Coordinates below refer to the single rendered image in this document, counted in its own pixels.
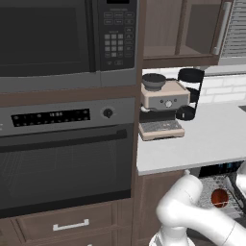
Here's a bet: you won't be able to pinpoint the dark grey microwave oven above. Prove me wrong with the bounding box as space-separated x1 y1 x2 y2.
0 0 140 94

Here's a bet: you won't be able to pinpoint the beige espresso coffee machine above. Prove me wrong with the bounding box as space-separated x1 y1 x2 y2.
137 72 192 142

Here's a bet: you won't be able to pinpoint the black oven door handle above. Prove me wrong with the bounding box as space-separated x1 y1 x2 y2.
0 129 129 153

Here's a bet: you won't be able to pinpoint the grey wire dishwasher rack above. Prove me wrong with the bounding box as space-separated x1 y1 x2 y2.
191 172 246 220

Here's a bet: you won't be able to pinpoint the silver cupboard door handle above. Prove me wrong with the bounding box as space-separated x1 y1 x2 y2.
212 1 233 57

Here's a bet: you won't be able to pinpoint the brown wooden drawer front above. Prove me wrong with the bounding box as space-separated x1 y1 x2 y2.
14 202 118 243

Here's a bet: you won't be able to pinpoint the silver drawer handle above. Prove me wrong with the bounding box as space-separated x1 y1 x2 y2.
52 218 90 233

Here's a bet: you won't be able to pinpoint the white window blinds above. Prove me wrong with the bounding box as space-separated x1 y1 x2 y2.
220 0 246 59

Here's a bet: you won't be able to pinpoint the stainless steel wall oven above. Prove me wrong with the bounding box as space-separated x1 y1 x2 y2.
0 97 136 220

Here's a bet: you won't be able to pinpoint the brown wooden base cupboard panel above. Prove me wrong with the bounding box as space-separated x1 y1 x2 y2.
136 169 194 246

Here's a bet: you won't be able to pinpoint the black oven knob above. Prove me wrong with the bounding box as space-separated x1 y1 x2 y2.
102 107 115 119

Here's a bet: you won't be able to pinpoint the reddish brown round cup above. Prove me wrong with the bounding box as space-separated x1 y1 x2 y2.
210 188 231 209

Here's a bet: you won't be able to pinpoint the brown wooden wall cupboard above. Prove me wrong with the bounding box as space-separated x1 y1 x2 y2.
141 0 234 69

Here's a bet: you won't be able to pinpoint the black cylindrical stand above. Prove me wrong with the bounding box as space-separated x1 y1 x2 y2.
175 67 206 122

